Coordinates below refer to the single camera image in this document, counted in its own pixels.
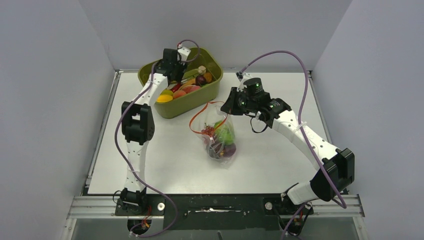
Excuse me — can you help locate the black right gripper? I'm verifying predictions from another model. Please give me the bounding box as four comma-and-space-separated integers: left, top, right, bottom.
221, 87, 257, 116

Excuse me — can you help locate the red chili pepper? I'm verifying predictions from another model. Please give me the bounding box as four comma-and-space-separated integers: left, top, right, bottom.
171, 83, 182, 93

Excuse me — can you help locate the clear zip top bag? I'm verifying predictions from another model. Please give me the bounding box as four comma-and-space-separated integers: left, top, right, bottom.
188, 101, 237, 169

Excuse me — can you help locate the green cabbage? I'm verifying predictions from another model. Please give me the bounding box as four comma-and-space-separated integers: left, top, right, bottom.
213, 120, 236, 145

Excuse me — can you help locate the red grape bunch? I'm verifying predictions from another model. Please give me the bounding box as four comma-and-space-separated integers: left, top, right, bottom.
200, 124, 215, 142

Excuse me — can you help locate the purple red onion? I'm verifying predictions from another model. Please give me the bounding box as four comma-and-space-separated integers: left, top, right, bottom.
222, 143, 237, 158

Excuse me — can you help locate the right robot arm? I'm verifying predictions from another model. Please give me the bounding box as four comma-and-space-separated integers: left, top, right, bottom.
221, 77, 355, 214

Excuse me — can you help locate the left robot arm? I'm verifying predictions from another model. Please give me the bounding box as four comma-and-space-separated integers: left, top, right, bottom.
116, 47, 191, 212

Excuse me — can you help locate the orange carrot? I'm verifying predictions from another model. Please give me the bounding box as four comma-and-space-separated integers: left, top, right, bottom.
179, 78, 196, 90

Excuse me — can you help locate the pink peach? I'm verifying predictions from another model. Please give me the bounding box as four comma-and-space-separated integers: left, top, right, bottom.
181, 85, 201, 94

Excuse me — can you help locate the orange peach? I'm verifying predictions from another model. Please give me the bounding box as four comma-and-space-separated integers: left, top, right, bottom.
173, 90, 187, 99

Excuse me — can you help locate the white garlic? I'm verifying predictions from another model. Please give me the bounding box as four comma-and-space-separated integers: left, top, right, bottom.
197, 65, 207, 75

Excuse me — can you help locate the green yellow mango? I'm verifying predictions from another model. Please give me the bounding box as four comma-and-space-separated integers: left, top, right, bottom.
160, 89, 174, 96

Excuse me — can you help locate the dark plum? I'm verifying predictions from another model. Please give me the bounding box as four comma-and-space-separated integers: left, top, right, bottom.
195, 75, 208, 87

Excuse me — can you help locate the small orange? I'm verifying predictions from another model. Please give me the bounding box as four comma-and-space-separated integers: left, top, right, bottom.
203, 72, 214, 84

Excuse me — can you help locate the green plastic bin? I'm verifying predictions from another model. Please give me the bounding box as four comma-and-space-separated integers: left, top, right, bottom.
138, 47, 223, 119

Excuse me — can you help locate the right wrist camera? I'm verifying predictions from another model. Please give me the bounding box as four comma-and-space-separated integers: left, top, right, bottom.
235, 73, 254, 102

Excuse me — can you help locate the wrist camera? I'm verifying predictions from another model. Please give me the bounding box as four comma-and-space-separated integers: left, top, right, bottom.
235, 73, 254, 102
177, 46, 191, 63

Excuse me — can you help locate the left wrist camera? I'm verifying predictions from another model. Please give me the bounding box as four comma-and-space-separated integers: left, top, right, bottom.
177, 46, 191, 63

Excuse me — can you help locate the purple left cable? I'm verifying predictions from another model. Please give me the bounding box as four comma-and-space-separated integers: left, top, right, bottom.
114, 39, 201, 239

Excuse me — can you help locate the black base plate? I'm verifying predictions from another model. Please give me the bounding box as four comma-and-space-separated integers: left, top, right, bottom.
112, 193, 314, 236

